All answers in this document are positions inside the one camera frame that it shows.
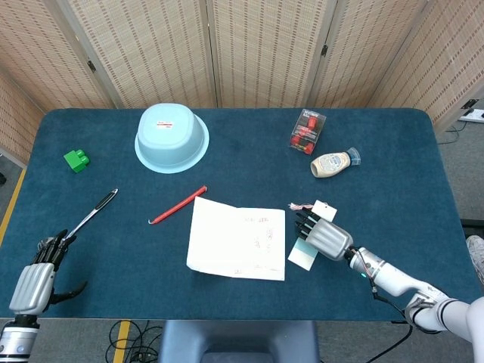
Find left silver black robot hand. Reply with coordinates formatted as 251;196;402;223
8;228;88;315

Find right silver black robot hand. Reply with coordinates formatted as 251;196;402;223
293;210;353;262

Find light green tagged card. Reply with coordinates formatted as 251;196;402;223
287;199;338;271

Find dark blue table cloth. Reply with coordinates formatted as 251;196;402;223
0;107;476;322

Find beige squeeze bottle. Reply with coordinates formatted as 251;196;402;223
310;147;362;179

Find black and silver pen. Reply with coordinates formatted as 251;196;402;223
60;188;119;243

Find clear box of red parts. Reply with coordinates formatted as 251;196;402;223
289;108;327;157

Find green toy building block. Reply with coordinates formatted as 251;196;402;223
63;149;92;175

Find dark blue robot torso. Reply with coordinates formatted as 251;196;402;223
157;320;321;363

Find white sneaker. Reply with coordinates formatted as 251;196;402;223
465;234;484;287

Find light blue plastic basin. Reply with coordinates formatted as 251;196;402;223
134;104;210;175

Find white power strip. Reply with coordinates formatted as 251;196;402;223
458;108;484;123

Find woven folding screen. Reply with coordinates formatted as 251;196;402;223
0;0;484;163

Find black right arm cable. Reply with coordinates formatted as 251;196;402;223
355;287;415;363

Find black floor cable bundle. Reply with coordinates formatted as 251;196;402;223
109;320;164;363

